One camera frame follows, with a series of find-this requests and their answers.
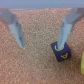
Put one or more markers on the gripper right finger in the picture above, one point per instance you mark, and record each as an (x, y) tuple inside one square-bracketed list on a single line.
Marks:
[(66, 26)]

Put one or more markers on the yellow block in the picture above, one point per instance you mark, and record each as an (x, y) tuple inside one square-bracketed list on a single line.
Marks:
[(82, 62)]

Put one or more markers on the purple block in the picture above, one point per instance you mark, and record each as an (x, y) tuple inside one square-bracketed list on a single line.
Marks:
[(61, 53)]

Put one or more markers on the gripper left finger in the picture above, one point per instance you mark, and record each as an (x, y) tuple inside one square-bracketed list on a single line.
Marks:
[(13, 26)]

